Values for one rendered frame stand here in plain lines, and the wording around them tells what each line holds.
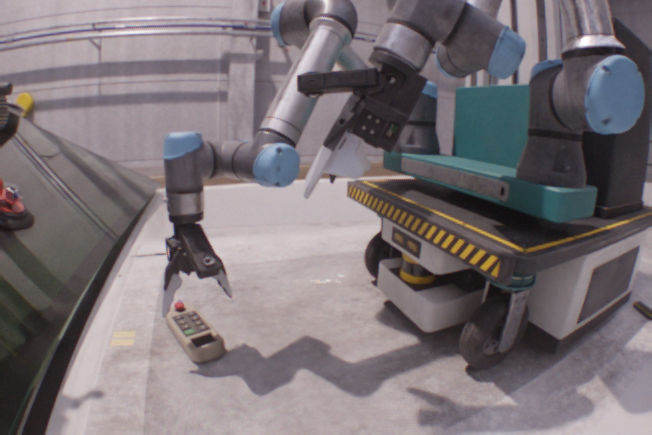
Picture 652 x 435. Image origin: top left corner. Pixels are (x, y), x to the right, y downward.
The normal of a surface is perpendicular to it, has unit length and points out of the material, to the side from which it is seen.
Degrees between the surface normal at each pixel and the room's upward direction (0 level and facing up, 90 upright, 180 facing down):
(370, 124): 87
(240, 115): 90
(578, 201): 90
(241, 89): 90
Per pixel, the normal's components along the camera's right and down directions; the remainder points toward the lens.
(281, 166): 0.76, 0.15
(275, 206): 0.29, 0.20
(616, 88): -0.07, 0.32
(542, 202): -0.94, 0.04
